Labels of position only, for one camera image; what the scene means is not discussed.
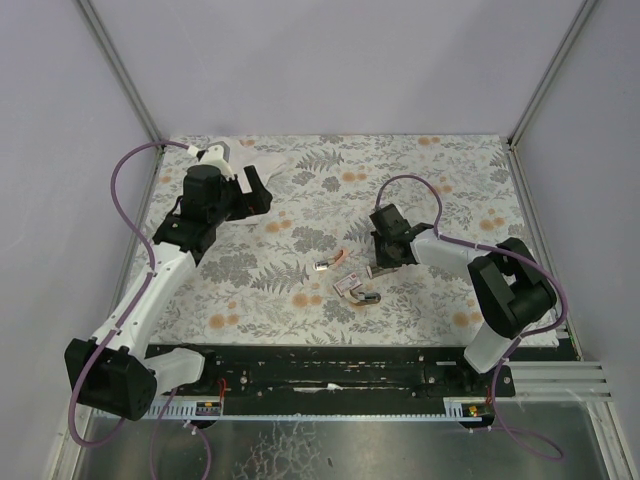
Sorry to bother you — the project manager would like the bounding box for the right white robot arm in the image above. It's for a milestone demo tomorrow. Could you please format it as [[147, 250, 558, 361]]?
[[370, 204, 557, 374]]

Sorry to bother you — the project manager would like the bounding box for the red staple box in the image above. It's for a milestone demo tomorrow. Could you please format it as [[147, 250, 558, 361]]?
[[333, 273, 362, 297]]

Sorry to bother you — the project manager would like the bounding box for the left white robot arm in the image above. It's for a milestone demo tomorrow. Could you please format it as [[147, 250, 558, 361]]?
[[64, 164, 272, 421]]

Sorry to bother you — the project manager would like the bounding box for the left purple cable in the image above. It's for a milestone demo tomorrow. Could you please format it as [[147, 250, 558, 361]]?
[[67, 141, 214, 480]]

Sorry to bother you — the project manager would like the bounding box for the left aluminium frame post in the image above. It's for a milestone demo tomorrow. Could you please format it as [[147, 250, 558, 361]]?
[[73, 0, 163, 141]]

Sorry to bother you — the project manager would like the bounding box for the white cloth towel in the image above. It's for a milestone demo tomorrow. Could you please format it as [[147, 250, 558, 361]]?
[[222, 137, 290, 193]]

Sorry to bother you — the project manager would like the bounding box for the grey cardboard box sleeve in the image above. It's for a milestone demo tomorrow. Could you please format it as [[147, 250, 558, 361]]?
[[366, 265, 397, 279]]

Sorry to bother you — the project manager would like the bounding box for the right aluminium frame post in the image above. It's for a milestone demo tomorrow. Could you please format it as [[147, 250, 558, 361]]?
[[506, 0, 600, 151]]

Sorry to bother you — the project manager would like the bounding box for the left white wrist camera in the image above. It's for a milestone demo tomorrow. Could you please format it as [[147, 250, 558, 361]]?
[[187, 141, 235, 179]]

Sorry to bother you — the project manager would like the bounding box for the floral patterned table mat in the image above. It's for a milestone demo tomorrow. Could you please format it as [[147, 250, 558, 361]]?
[[152, 135, 529, 346]]

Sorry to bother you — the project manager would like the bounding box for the beige brown stapler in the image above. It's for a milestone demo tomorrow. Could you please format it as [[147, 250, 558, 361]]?
[[347, 290, 381, 306]]

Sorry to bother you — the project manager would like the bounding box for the aluminium frame post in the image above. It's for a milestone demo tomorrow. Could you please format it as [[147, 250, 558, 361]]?
[[73, 0, 163, 141], [506, 0, 600, 151]]

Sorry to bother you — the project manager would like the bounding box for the white slotted cable duct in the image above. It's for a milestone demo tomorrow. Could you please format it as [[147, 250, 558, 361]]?
[[92, 397, 496, 420]]

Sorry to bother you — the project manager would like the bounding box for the aluminium cross rail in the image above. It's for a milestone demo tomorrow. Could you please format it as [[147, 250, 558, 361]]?
[[509, 361, 612, 402]]

